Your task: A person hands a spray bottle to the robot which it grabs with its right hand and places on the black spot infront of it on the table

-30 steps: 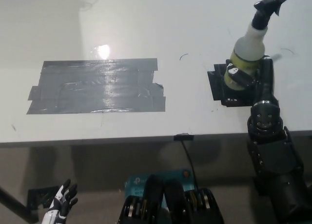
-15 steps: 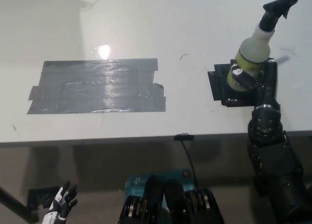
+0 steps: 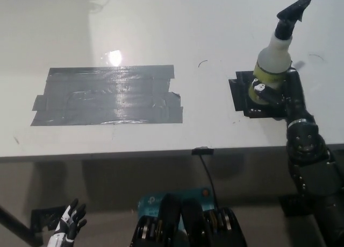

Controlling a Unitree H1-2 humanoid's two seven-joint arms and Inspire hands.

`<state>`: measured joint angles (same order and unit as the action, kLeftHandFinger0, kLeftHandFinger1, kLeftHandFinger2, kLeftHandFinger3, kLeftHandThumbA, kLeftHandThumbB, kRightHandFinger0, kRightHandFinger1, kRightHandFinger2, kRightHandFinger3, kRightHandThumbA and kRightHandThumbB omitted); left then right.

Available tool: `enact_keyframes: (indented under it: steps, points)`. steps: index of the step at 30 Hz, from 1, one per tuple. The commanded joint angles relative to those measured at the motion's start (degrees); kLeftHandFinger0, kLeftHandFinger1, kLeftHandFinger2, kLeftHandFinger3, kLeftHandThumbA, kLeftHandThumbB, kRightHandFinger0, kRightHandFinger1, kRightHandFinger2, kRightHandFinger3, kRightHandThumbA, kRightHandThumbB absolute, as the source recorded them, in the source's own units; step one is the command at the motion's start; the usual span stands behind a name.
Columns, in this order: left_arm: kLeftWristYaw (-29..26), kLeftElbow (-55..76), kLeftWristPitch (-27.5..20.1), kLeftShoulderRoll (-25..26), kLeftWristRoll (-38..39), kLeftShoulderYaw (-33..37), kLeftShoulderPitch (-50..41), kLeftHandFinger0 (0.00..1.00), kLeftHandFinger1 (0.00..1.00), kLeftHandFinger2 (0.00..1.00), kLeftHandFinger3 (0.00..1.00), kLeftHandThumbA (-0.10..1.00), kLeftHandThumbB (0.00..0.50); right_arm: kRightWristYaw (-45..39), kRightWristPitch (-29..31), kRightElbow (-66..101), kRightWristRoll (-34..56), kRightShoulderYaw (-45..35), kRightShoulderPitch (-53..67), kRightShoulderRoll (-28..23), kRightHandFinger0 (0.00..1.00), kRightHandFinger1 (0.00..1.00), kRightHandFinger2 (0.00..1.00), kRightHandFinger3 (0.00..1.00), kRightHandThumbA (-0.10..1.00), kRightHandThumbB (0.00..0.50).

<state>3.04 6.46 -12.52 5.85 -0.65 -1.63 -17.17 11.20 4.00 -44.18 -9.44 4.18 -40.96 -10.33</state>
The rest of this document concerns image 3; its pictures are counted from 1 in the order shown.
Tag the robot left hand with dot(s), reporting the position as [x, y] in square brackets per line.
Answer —
[68, 222]

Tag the small black tape square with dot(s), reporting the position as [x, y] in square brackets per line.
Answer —
[242, 96]

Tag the large grey tape patch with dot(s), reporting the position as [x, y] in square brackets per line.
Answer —
[110, 96]

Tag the white spray bottle green label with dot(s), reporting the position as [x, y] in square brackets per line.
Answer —
[272, 61]

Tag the teal router box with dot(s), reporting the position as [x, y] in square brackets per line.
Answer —
[153, 202]

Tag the black diagonal metal bar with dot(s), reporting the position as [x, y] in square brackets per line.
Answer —
[16, 222]

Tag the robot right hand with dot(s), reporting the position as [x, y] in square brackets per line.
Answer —
[294, 93]

